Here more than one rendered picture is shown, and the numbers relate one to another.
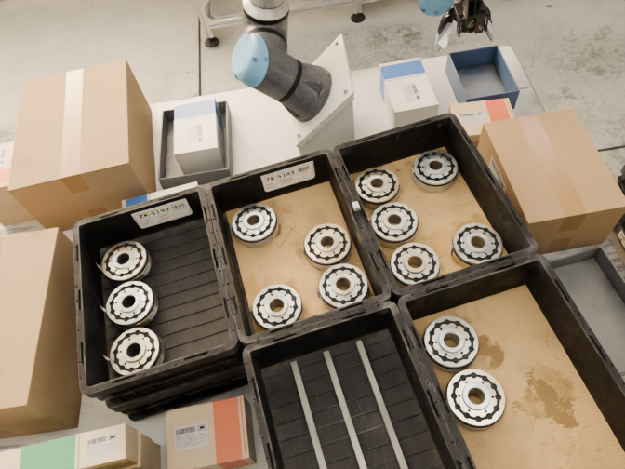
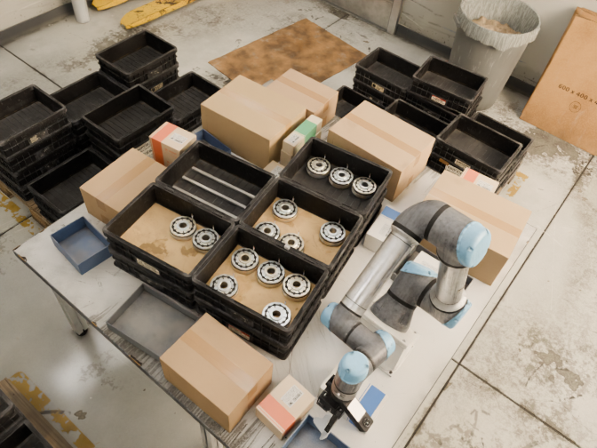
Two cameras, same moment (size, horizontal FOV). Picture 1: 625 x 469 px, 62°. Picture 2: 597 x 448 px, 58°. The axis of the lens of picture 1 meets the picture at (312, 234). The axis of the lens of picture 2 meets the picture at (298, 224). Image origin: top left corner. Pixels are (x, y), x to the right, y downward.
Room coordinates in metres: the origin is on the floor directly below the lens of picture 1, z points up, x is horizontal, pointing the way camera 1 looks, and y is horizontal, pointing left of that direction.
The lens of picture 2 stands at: (1.25, -1.10, 2.51)
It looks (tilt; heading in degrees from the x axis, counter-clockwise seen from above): 50 degrees down; 121
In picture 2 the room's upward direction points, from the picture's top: 7 degrees clockwise
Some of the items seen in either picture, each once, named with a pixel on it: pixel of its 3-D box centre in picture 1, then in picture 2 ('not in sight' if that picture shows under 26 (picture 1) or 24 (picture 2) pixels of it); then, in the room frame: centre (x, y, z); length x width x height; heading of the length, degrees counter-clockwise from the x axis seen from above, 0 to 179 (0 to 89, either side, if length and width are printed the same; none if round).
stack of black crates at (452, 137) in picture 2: not in sight; (466, 170); (0.86, 1.39, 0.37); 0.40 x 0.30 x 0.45; 178
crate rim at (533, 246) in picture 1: (426, 197); (261, 276); (0.61, -0.25, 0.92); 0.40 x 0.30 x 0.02; 7
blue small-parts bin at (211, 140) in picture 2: not in sight; (205, 151); (-0.11, 0.23, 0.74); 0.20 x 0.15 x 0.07; 174
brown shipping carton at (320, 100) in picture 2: not in sight; (300, 102); (0.04, 0.78, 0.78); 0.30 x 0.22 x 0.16; 1
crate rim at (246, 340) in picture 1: (290, 238); (301, 221); (0.58, 0.05, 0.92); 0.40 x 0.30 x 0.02; 7
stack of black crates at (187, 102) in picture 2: not in sight; (187, 116); (-0.72, 0.70, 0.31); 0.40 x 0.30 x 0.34; 88
